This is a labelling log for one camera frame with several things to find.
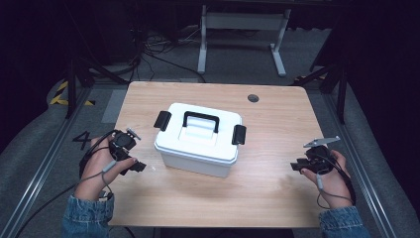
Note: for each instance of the person's right hand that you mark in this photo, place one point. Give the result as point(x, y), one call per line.
point(333, 188)

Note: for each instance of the white lidded storage box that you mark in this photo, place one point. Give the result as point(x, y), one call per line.
point(198, 150)

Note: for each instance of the black metal stand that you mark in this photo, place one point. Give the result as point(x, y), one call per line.
point(73, 79)
point(336, 82)

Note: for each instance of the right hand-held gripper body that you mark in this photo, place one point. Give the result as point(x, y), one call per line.
point(318, 155)

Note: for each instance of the dark round table grommet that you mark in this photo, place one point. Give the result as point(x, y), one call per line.
point(253, 98)

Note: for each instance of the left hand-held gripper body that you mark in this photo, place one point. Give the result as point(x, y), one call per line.
point(123, 142)

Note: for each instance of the person's left hand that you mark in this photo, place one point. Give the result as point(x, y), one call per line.
point(95, 172)

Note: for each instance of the yellow black hazard tape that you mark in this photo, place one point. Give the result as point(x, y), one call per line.
point(61, 95)

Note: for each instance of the white metal desk frame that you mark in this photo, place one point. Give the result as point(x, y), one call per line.
point(242, 21)

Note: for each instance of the aluminium floor rail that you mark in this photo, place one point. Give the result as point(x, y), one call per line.
point(46, 158)
point(360, 165)

